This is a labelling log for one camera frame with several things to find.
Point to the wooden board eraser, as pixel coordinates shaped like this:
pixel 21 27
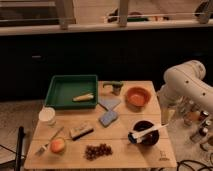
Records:
pixel 81 130

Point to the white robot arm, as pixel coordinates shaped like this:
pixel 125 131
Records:
pixel 185 80

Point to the grey cloth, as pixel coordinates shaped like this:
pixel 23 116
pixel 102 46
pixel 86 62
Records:
pixel 108 103

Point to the corn cob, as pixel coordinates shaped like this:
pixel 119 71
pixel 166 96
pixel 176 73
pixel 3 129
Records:
pixel 84 97

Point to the orange bowl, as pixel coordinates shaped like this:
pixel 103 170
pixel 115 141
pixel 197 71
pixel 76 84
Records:
pixel 138 96

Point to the blue sponge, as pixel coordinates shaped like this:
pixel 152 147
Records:
pixel 108 117

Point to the green plastic tray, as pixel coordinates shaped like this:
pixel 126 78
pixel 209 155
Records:
pixel 64 88

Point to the white plastic cup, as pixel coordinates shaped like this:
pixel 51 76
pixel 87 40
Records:
pixel 47 116

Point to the bunch of dark grapes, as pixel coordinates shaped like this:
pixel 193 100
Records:
pixel 93 152

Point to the dark bowl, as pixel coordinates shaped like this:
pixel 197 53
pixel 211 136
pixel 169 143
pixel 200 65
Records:
pixel 141 125

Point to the orange peach fruit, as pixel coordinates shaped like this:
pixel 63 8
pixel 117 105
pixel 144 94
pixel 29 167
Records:
pixel 57 145

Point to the metal fork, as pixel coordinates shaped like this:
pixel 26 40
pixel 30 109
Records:
pixel 43 148

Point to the black pole stand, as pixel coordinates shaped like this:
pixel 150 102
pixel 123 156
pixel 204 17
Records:
pixel 18 156

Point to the spice bottles cluster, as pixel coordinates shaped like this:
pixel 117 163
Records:
pixel 195 115

